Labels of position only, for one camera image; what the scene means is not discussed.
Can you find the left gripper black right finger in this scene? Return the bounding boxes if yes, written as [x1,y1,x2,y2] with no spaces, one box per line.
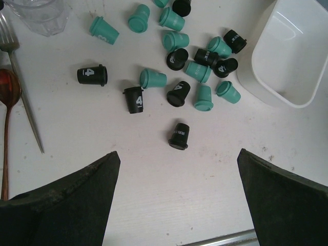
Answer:
[237,149,327,245]

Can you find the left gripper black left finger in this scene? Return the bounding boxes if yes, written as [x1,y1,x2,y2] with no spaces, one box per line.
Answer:
[1,151,120,245]

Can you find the black capsule lone front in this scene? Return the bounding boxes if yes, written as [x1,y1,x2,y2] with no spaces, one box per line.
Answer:
[168,123,190,150]

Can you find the black capsule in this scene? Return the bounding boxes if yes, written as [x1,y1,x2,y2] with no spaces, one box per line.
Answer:
[123,87,144,114]
[172,0,191,17]
[167,81,191,107]
[77,64,108,87]
[223,30,247,54]

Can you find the white plastic storage basket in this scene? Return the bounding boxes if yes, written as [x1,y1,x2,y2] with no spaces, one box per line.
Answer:
[237,1,327,109]

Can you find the teal capsule front middle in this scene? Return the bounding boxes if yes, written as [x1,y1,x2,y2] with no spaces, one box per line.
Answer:
[194,84,214,112]

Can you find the teal capsule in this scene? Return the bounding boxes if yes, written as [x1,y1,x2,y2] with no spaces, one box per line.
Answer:
[159,7,185,31]
[128,4,150,33]
[139,68,168,89]
[89,16,119,45]
[194,84,214,112]
[185,61,211,84]
[216,81,241,104]

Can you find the teal capsule front right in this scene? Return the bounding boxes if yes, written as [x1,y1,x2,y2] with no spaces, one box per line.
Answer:
[216,81,241,104]

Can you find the copper spoon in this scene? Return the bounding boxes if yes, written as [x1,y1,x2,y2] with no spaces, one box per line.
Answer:
[1,69,22,201]

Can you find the teal capsule left centre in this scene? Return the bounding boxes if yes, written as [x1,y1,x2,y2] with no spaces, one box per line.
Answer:
[139,68,168,89]

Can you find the silver fork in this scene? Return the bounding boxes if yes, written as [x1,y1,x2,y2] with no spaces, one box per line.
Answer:
[0,11,45,155]

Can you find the teal capsule far left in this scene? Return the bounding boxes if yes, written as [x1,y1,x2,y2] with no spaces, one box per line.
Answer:
[89,16,119,45]

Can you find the clear drinking glass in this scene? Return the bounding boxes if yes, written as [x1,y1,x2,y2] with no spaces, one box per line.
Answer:
[4,0,69,37]

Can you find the teal capsule upper left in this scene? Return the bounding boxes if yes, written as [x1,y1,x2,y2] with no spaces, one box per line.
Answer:
[128,4,150,33]

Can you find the teal capsule top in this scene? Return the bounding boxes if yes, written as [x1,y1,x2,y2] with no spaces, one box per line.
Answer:
[159,7,185,31]

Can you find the black capsule top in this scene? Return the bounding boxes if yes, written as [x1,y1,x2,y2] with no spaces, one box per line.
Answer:
[172,0,191,17]

